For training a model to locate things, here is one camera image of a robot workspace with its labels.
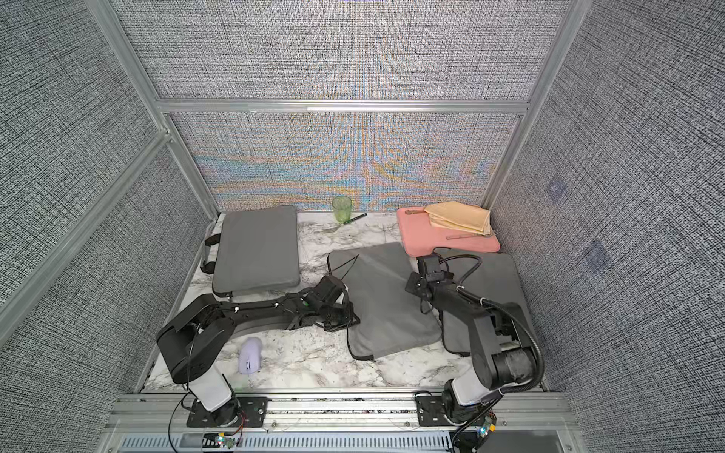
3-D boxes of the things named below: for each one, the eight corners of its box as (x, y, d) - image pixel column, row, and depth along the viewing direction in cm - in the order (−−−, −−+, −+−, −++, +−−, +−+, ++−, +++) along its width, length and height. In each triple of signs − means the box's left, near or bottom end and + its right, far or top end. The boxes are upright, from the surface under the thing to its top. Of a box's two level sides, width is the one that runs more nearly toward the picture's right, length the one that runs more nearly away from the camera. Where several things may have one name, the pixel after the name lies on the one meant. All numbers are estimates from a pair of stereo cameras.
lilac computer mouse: (239, 374, 82) (235, 371, 79) (247, 341, 88) (243, 337, 85) (258, 374, 82) (254, 371, 79) (265, 341, 87) (262, 337, 85)
